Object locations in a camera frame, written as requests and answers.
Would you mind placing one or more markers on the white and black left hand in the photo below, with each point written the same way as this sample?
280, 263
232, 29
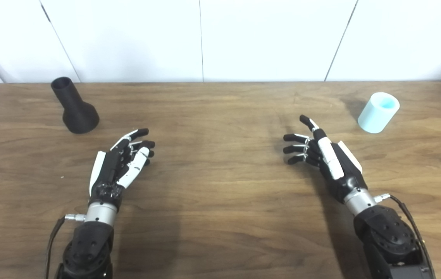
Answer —
106, 170

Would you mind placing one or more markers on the white and black right hand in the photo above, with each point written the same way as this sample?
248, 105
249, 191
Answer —
336, 166

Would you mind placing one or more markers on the black flared nozzle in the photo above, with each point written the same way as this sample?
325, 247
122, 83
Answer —
77, 116

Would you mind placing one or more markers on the light blue cylinder cup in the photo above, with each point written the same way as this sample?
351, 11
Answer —
375, 116

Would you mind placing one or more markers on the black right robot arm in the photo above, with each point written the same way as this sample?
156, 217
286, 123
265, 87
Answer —
391, 240

